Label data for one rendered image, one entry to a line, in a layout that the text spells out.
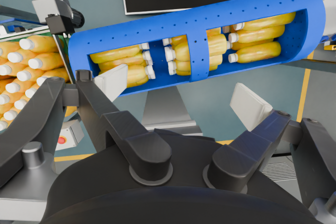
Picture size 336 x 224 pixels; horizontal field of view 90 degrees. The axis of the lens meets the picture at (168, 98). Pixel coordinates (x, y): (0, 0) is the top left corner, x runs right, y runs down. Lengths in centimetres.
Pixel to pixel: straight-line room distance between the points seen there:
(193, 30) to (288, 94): 196
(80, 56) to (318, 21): 80
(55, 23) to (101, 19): 102
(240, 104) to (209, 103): 183
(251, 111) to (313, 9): 65
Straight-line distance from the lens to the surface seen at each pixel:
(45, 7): 112
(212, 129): 217
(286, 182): 230
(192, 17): 64
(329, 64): 156
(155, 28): 62
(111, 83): 16
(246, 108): 18
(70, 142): 94
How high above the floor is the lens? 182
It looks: 72 degrees down
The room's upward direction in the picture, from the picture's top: 169 degrees clockwise
